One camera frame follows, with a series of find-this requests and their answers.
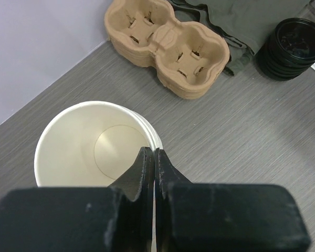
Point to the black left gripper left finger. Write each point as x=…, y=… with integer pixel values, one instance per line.
x=131, y=207

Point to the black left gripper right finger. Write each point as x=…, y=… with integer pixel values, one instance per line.
x=173, y=212

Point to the white paper cup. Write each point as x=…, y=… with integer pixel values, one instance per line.
x=89, y=144

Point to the brown pulp cup carrier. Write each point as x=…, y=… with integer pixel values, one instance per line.
x=142, y=23

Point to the stack of white paper cups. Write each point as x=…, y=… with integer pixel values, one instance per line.
x=152, y=136

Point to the stack of pulp cup carriers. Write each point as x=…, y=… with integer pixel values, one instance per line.
x=183, y=70

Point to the olive green cloth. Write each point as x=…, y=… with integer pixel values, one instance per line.
x=245, y=25

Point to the stack of black lids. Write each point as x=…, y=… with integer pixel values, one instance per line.
x=289, y=50

